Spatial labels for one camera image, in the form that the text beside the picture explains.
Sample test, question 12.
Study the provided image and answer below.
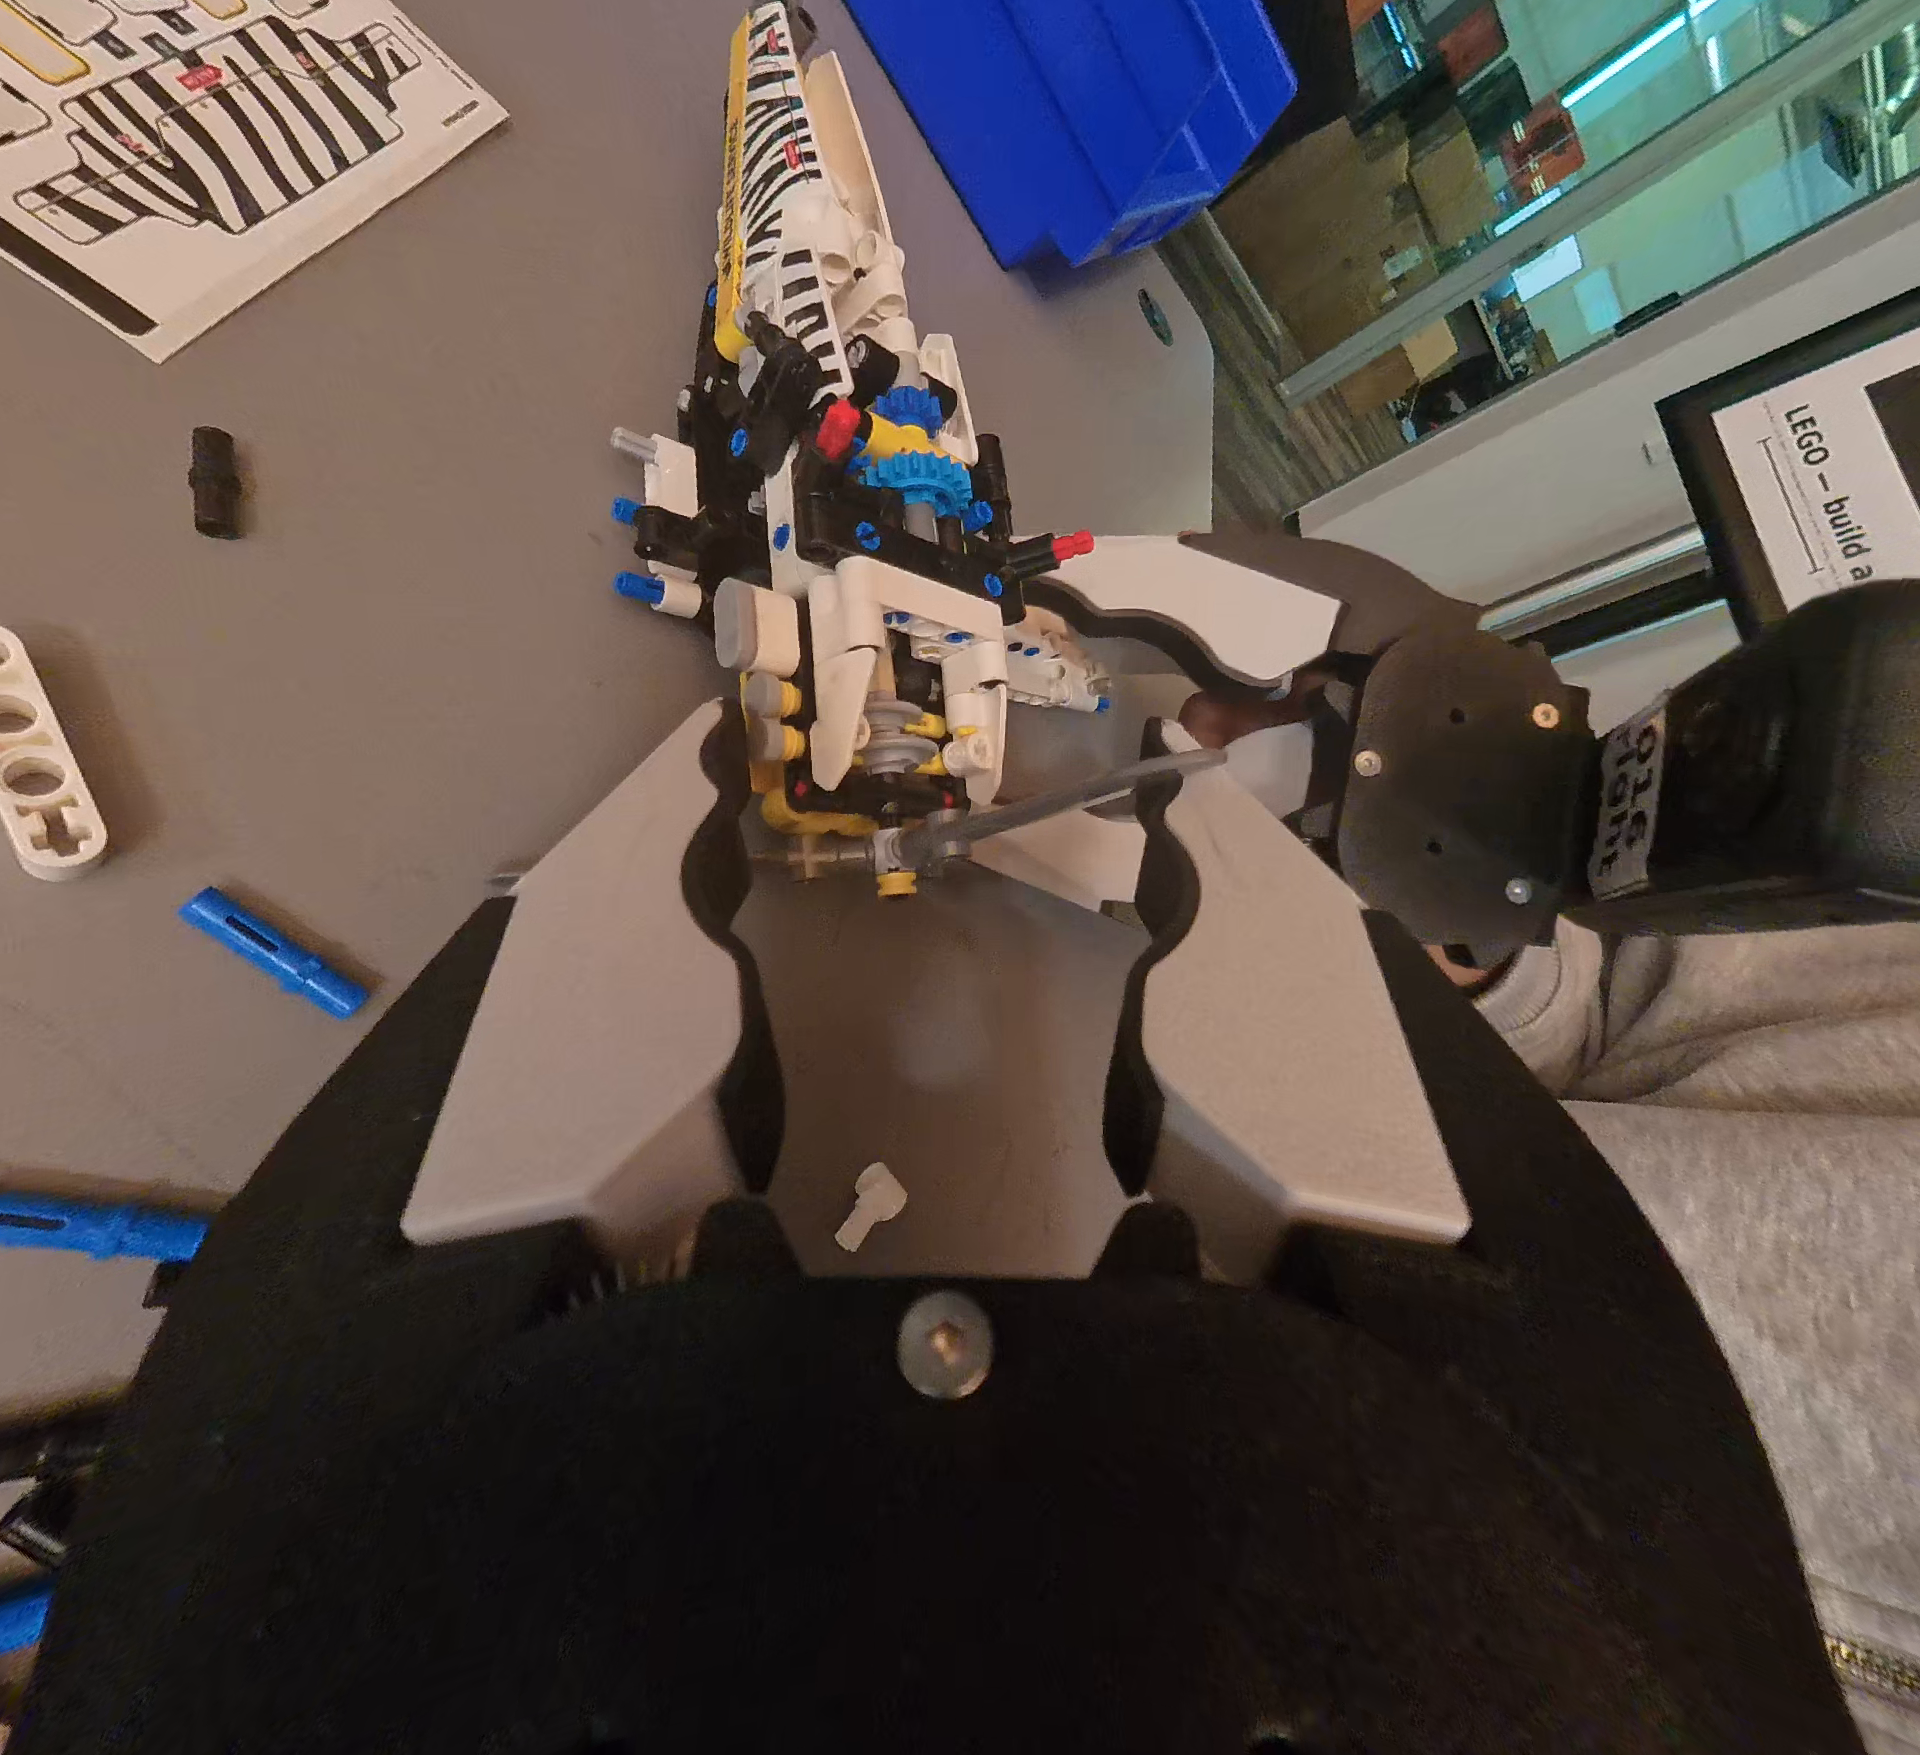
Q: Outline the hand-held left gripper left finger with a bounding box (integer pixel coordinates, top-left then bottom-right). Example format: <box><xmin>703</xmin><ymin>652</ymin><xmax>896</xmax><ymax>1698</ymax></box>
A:
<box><xmin>401</xmin><ymin>698</ymin><xmax>790</xmax><ymax>1258</ymax></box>

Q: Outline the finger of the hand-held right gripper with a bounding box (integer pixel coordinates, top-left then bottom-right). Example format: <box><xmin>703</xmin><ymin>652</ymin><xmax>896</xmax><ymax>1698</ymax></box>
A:
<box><xmin>1025</xmin><ymin>528</ymin><xmax>1364</xmax><ymax>702</ymax></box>
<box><xmin>1143</xmin><ymin>712</ymin><xmax>1330</xmax><ymax>820</ymax></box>

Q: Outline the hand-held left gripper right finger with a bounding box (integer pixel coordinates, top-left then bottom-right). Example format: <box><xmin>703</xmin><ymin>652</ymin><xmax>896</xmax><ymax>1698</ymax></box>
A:
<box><xmin>1101</xmin><ymin>720</ymin><xmax>1475</xmax><ymax>1284</ymax></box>

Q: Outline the white lego beam assembly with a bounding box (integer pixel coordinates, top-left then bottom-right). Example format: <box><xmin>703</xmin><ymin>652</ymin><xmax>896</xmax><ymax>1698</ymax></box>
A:
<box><xmin>1001</xmin><ymin>638</ymin><xmax>1115</xmax><ymax>720</ymax></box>

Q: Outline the zebra striped lego helicopter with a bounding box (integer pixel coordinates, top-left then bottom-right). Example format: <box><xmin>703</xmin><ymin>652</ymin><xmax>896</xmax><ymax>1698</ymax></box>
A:
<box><xmin>605</xmin><ymin>0</ymin><xmax>1231</xmax><ymax>906</ymax></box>

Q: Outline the person's right forearm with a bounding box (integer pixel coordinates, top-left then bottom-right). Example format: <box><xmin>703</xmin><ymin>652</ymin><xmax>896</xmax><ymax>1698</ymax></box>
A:
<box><xmin>1466</xmin><ymin>912</ymin><xmax>1920</xmax><ymax>1130</ymax></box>

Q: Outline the blue lego pin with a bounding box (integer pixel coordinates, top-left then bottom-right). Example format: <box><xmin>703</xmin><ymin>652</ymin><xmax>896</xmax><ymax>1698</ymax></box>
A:
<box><xmin>175</xmin><ymin>886</ymin><xmax>371</xmax><ymax>1022</ymax></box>

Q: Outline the small white lego piece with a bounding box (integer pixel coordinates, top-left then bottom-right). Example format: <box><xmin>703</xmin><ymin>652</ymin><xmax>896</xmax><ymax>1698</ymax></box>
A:
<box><xmin>833</xmin><ymin>1162</ymin><xmax>907</xmax><ymax>1254</ymax></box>

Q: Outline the white lego L beam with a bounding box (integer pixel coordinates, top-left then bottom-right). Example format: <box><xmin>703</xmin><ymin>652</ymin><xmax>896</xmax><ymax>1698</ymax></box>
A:
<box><xmin>0</xmin><ymin>626</ymin><xmax>110</xmax><ymax>882</ymax></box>

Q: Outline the black lego connector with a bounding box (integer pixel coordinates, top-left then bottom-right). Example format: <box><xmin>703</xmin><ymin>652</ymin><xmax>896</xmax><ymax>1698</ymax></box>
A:
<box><xmin>185</xmin><ymin>424</ymin><xmax>250</xmax><ymax>540</ymax></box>

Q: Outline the stack of cardboard boxes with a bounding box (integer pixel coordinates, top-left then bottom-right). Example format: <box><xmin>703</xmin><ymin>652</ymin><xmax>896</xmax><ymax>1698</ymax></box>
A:
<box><xmin>1236</xmin><ymin>113</ymin><xmax>1510</xmax><ymax>414</ymax></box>

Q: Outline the black framed sign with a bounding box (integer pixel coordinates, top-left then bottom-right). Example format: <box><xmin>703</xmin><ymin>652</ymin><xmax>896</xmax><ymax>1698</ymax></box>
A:
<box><xmin>1654</xmin><ymin>328</ymin><xmax>1920</xmax><ymax>660</ymax></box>

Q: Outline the person's torso grey sweatshirt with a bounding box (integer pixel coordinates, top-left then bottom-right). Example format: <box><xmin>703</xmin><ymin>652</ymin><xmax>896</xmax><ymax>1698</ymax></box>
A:
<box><xmin>1560</xmin><ymin>1096</ymin><xmax>1920</xmax><ymax>1755</ymax></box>

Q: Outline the blue storage bin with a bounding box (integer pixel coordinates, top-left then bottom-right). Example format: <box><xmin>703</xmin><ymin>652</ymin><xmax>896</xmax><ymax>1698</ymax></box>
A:
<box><xmin>744</xmin><ymin>0</ymin><xmax>1299</xmax><ymax>272</ymax></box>

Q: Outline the black chair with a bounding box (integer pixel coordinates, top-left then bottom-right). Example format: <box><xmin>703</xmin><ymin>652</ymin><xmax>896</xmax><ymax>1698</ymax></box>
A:
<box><xmin>1229</xmin><ymin>0</ymin><xmax>1364</xmax><ymax>139</ymax></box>

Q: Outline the zebra sticker sheet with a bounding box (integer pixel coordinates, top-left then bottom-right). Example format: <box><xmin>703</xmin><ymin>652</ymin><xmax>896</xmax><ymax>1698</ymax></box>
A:
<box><xmin>0</xmin><ymin>0</ymin><xmax>510</xmax><ymax>366</ymax></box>

